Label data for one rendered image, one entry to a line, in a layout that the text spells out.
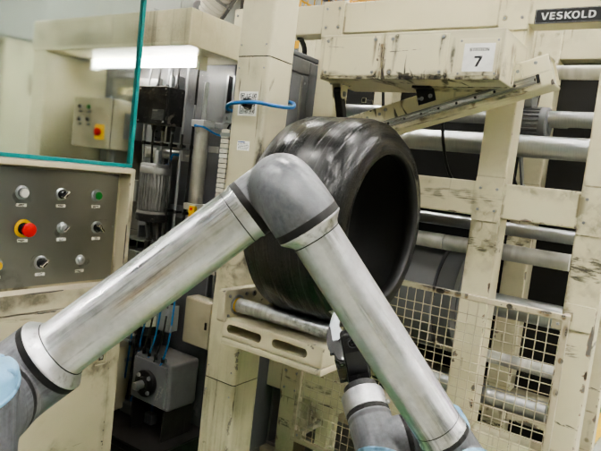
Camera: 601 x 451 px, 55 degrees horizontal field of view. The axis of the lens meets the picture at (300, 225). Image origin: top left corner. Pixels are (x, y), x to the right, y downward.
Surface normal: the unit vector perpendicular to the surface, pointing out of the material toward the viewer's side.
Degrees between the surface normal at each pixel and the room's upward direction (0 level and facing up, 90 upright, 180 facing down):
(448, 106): 90
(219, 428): 90
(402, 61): 90
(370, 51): 90
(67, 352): 98
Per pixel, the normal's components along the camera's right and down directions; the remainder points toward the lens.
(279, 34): 0.82, 0.14
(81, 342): 0.23, 0.23
